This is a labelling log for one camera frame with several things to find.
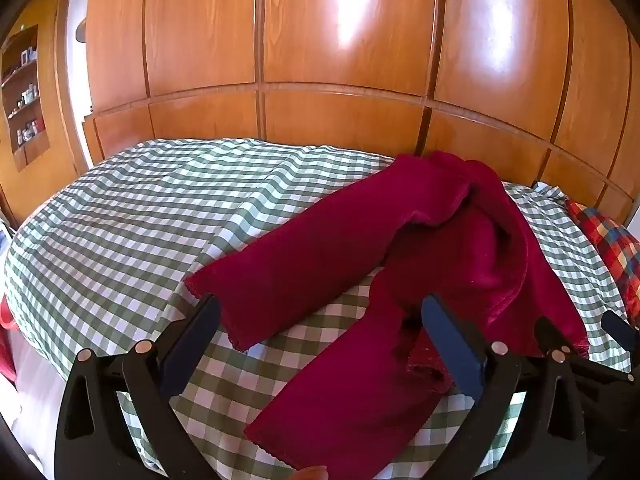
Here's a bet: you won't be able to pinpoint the red cloth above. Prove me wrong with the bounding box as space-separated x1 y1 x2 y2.
0 292 18 386

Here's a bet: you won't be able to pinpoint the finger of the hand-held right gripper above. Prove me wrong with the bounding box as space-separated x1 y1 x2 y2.
601 310 638 346
534 316 576 361

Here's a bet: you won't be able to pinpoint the crimson pants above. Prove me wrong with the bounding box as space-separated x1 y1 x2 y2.
184 150 591 467

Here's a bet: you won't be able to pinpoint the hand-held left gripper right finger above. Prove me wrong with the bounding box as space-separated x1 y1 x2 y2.
421 294 606 480

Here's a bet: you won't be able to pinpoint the green white checked bed cover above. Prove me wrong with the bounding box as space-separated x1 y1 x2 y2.
2 137 636 480

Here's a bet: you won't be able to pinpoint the wooden wall shelf niche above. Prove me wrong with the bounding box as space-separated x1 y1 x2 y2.
0 24 52 173

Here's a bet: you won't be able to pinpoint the group of small shelf bottles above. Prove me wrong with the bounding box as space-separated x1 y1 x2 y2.
2 46 46 146

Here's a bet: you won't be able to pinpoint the wooden wardrobe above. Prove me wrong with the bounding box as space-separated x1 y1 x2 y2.
82 0 640 226

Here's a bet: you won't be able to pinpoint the colourful checked pillow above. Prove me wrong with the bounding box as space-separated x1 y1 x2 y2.
565 199 640 331

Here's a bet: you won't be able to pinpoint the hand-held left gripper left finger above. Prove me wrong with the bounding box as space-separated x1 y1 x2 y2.
54 294 222 480

